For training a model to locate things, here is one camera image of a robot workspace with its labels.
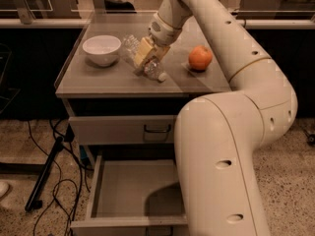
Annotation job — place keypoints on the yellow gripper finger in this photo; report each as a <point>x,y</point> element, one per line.
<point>161,52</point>
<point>144,52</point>

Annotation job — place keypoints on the clear plastic water bottle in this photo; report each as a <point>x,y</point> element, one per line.
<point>152,69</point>

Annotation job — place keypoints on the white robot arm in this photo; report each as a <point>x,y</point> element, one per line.
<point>215,135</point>

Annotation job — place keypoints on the grey drawer cabinet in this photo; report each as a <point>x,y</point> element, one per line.
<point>88,90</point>

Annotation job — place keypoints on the closed top drawer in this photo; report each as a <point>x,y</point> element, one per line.
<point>123,130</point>

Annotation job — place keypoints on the open middle drawer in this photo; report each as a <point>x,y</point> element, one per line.
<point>134,198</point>

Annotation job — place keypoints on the orange fruit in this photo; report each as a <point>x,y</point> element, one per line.
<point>200,58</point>

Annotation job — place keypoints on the white ceramic bowl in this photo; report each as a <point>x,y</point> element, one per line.
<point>102,50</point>

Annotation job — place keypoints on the black floor stand bar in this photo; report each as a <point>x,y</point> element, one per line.
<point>43,175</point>

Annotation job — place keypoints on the grey metal post left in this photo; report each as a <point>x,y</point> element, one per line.
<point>24,12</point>

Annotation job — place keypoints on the white rail counter edge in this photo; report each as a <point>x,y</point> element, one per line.
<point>78,23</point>

